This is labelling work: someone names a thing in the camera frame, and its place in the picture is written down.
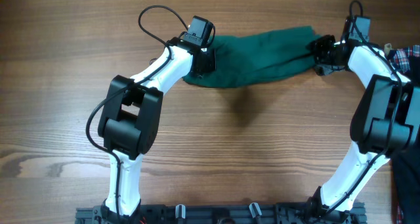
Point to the dark navy garment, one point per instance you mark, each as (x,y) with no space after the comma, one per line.
(405,168)

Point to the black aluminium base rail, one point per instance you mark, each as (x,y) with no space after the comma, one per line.
(254,213)

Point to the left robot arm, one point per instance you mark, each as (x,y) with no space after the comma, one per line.
(130,113)

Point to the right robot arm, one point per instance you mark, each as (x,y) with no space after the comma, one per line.
(385,123)

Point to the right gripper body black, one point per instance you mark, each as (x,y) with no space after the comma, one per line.
(324,57)

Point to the green t-shirt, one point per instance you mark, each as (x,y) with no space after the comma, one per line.
(260,58)

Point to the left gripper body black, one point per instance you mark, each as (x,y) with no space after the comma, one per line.
(208,62)

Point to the plaid shirt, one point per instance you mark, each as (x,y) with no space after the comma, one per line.
(405,60)

